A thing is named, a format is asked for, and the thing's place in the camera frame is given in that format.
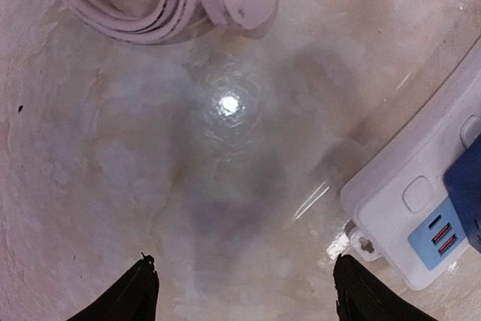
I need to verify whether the white multicolour power strip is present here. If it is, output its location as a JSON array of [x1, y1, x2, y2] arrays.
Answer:
[[340, 44, 480, 290]]

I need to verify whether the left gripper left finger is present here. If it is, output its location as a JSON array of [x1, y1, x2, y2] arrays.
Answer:
[[74, 255, 160, 321]]

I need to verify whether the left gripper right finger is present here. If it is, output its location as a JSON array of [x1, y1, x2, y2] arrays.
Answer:
[[333, 255, 428, 321]]

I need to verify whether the dark blue cube socket adapter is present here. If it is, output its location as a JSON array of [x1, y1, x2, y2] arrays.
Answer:
[[443, 139, 481, 253]]

